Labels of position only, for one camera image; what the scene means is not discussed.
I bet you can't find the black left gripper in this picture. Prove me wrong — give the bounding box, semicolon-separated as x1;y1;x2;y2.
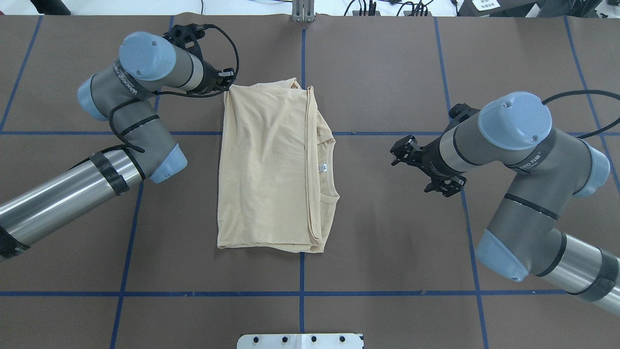
163;23;237;95

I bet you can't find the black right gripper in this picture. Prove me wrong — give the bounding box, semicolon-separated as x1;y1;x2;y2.
390;103;480;197

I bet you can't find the cream long-sleeve graphic shirt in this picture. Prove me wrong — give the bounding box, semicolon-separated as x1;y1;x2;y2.
217;78;340;254

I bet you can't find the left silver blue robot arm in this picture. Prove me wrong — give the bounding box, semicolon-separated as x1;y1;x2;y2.
0;23;240;261

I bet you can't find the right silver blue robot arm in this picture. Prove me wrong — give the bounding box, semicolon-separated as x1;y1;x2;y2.
390;89;620;315

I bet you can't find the black brown box device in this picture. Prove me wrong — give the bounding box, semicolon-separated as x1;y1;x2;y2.
457;0;538;17

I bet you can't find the aluminium frame post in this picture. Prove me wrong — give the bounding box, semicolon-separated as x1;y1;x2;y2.
292;0;316;23

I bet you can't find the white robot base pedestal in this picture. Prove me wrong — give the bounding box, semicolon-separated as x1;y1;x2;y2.
236;333;365;349

